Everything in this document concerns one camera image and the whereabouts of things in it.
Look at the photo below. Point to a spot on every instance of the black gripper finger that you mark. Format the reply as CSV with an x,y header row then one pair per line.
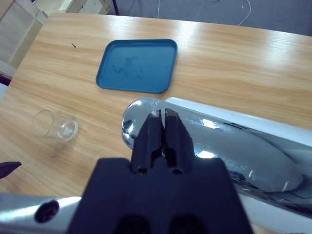
x,y
147,141
8,168
178,146

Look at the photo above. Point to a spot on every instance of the chrome machine lever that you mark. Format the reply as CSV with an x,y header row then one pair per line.
x,y
219,151

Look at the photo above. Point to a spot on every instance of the clear drinking glass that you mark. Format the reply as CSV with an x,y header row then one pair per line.
x,y
63,129

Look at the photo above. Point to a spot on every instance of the white coffee machine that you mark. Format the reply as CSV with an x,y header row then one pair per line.
x,y
280,217

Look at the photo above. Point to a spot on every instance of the teal plastic tray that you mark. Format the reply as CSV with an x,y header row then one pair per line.
x,y
136,65

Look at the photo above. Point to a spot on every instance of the small black screw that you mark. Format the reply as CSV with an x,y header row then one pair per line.
x,y
73,45

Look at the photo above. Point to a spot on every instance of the wooden crate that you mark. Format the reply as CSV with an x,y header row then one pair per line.
x,y
17,31

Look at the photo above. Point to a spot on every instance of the black stand legs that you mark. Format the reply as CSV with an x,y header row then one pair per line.
x,y
115,6

